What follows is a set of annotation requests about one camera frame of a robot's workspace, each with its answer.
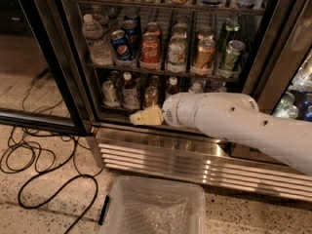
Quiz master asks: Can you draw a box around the clear water bottle middle shelf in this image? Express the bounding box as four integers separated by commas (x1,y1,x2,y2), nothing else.
82,14,113,65

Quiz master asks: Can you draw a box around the black floor cable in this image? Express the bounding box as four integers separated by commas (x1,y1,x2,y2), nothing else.
0,66,104,234

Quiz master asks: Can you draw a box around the Pepsi can right compartment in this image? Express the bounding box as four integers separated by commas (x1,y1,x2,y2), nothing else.
303,93,312,122

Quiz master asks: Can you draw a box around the rear gold can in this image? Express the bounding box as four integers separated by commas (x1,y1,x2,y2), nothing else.
196,27,214,40

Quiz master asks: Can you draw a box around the rear green can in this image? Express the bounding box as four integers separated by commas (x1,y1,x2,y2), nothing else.
217,18,241,52

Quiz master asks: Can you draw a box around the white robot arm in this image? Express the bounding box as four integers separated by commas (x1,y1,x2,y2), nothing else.
130,93,312,175

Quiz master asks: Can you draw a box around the front Pepsi can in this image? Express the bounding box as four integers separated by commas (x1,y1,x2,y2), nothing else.
110,29,136,67

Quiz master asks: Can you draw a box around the front green can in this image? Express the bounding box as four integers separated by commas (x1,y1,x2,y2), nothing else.
218,40,245,78

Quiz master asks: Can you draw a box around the green can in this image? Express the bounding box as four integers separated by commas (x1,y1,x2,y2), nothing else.
217,18,241,52
218,40,245,78

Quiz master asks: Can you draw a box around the open fridge door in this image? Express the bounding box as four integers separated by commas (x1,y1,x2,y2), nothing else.
0,0,92,136

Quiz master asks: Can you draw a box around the clear plastic bin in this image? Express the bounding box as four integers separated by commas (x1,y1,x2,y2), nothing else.
98,175,206,234

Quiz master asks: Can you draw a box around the stainless steel glass-door fridge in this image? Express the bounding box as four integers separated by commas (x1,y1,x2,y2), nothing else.
35,0,312,202

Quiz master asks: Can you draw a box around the bubble wrap sheet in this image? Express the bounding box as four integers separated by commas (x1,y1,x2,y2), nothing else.
116,192,191,234

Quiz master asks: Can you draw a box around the coca-cola can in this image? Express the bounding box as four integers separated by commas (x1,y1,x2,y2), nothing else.
139,32,161,70
144,22,162,39

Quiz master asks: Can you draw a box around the pepsi can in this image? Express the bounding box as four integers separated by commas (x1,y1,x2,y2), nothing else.
110,29,136,67
121,19,139,52

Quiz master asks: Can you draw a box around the front gold can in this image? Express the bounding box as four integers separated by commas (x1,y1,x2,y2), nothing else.
191,39,215,76

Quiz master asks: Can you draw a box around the front Coca-Cola can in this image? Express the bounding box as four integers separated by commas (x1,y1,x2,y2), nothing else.
139,32,161,70

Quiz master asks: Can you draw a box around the gold can bottom shelf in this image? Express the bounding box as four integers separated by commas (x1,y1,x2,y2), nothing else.
143,86,159,108

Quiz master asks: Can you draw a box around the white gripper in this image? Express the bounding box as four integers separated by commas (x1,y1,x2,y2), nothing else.
130,93,195,128

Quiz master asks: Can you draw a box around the rear Coca-Cola can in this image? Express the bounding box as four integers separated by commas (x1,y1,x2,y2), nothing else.
144,22,162,39

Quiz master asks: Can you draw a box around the brown tea bottle left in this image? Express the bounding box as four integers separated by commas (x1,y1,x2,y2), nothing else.
122,72,139,110

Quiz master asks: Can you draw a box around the silver can bottom shelf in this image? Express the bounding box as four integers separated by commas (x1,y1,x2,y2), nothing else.
101,81,120,107

